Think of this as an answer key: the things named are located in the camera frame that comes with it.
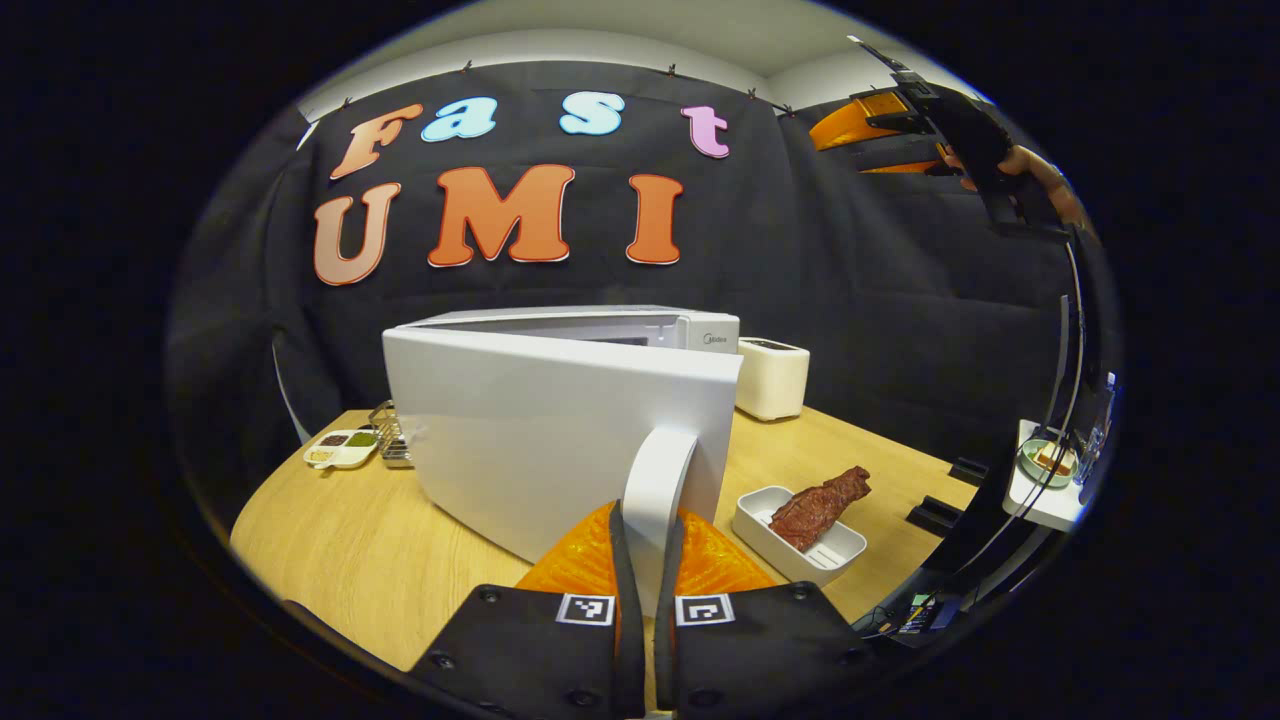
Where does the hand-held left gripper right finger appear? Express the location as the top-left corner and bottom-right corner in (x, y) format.
(655, 510), (881, 720)

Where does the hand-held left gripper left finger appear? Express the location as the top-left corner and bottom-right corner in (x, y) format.
(410, 500), (646, 720)

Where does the white microwave oven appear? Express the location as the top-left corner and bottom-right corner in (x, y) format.
(382, 305), (746, 616)

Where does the brown meat piece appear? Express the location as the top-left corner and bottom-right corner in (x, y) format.
(768, 466), (872, 552)

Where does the white rectangular tray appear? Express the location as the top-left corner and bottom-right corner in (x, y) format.
(732, 486), (868, 588)

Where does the small screen device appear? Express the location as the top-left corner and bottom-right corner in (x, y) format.
(895, 592), (946, 636)

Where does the white toaster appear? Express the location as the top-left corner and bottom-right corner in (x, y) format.
(735, 338), (811, 422)

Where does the white condiment dish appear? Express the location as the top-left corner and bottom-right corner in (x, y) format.
(303, 429), (381, 471)

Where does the clear plastic bottle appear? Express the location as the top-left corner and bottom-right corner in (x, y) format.
(1085, 372), (1118, 471)

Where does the green bowl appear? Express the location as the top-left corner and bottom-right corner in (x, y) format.
(1020, 438), (1079, 489)

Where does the white side table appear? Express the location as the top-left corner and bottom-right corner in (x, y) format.
(1003, 420), (1091, 533)

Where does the metal wire rack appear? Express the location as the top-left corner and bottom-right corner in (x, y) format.
(368, 400), (416, 469)

